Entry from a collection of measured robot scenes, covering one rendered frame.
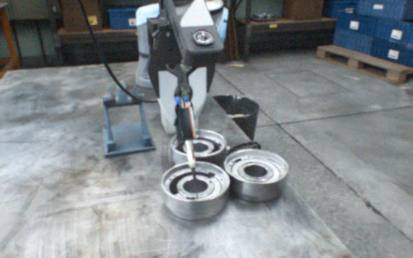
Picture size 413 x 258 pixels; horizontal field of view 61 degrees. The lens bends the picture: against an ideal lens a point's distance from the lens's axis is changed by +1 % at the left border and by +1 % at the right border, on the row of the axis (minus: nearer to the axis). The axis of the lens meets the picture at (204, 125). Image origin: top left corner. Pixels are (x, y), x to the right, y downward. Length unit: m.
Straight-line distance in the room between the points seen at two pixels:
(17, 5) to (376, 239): 3.89
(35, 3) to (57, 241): 3.89
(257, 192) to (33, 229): 0.33
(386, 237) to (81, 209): 1.51
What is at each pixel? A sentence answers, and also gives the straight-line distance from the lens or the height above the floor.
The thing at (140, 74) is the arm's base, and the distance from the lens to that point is 1.07.
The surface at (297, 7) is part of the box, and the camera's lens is 4.67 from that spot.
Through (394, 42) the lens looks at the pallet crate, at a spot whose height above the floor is 0.35.
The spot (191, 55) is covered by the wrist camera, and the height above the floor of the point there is 1.05.
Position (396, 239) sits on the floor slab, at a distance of 1.87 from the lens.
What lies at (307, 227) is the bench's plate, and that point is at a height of 0.80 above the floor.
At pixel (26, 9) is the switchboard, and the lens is 4.34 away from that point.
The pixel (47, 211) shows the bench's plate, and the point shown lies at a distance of 0.59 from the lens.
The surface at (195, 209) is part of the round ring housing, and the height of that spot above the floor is 0.83.
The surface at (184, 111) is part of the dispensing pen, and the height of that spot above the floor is 0.95.
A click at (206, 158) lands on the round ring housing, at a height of 0.83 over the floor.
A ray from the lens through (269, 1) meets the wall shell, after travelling 5.05.
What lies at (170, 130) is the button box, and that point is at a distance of 0.75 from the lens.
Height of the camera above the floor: 1.15
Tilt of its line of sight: 26 degrees down
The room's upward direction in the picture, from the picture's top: straight up
